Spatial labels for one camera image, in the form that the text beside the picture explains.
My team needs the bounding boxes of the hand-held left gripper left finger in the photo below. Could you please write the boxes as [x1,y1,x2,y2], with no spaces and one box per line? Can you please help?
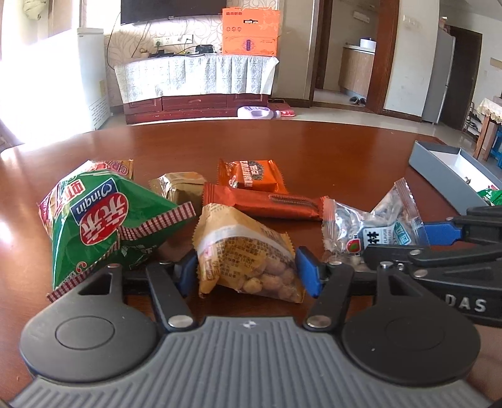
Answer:
[71,250,197,335]

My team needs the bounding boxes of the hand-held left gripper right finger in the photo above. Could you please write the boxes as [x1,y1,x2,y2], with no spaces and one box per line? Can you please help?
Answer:
[296,246,429,331]

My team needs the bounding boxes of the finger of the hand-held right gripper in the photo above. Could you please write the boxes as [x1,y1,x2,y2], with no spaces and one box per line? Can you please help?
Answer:
[423,205,502,246]
[361,240,502,275]

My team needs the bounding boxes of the clear sunflower seed packet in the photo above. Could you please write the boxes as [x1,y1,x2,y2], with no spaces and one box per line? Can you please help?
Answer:
[321,178,431,264]

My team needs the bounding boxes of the tan peanut packet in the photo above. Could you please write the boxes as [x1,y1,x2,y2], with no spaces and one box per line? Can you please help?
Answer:
[191,203,307,304]

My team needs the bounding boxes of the grey shallow box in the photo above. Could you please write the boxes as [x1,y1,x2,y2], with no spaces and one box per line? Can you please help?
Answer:
[408,140,502,216]

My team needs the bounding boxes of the long orange bar packet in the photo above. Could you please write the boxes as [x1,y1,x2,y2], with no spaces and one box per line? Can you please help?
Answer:
[202,183,327,221]

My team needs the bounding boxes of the square orange snack packet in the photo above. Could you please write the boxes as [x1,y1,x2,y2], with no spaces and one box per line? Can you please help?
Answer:
[217,158,289,194]

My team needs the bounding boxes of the gold foil snack packet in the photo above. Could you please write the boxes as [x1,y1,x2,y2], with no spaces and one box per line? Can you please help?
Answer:
[148,171,207,205]

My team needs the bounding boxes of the blue plastic stool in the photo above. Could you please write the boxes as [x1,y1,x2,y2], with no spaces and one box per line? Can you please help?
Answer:
[492,127,502,168]

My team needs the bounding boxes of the red yellow snack packet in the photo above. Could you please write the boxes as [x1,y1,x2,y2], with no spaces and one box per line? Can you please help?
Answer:
[92,159,135,182]

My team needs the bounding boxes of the wooden table with lace cloth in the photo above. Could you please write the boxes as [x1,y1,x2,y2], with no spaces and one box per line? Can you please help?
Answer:
[472,96,502,161]

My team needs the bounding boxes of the grey refrigerator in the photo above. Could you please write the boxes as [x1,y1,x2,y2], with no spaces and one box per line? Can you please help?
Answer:
[421,27,457,125]

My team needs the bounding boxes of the dark wooden television cabinet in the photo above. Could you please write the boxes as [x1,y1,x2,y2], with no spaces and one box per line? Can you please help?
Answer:
[123,93,271,125]

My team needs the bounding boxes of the purple white bottle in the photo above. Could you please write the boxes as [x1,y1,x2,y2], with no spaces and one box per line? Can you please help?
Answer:
[237,106,282,120]

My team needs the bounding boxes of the wooden kitchen cabinet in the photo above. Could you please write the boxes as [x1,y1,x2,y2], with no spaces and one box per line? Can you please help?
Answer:
[338,45,375,99]

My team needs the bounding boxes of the white patterned cloth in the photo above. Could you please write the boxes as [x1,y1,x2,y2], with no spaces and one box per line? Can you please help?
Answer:
[114,55,280,104]

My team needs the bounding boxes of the white chest freezer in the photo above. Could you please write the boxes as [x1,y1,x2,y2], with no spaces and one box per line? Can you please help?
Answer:
[76,27,112,130]

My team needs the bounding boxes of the dark wooden door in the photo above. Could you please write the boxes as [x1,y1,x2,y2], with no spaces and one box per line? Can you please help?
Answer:
[314,0,334,91]

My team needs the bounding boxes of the orange cardboard gift box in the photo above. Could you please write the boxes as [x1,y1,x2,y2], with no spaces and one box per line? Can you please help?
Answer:
[222,8,281,57]

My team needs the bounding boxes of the black flat television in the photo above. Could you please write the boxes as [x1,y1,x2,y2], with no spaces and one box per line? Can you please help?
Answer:
[120,0,222,25]

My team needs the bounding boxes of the white wall sockets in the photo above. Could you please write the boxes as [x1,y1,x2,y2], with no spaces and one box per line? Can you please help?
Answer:
[153,35,195,45]

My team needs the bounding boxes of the pale wall ornament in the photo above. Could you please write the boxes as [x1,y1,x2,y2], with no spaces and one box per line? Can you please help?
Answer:
[21,0,48,19]

